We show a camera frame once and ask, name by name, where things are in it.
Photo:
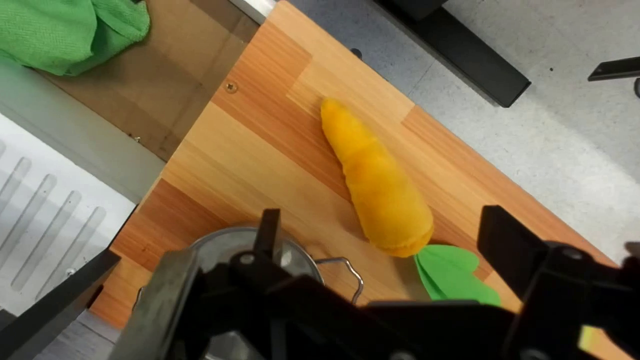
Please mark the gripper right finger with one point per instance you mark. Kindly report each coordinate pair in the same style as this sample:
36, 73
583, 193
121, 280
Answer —
555, 290

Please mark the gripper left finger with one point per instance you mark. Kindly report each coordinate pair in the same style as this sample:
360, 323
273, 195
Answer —
235, 300

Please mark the orange carrot plush toy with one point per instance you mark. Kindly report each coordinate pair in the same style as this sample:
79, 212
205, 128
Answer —
380, 190

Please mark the black flat bar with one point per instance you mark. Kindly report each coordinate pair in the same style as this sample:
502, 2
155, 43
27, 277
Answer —
50, 310

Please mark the steel sink with ridged drainboard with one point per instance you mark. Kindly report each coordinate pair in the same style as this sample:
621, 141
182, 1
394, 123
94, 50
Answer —
45, 200

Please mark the black metal bar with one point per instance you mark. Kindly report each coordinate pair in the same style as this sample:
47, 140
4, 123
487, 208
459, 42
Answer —
615, 69

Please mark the black metal floor beam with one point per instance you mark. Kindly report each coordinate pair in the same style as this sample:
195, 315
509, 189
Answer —
465, 55

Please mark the green cloth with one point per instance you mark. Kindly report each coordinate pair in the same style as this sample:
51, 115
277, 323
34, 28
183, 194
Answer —
55, 30

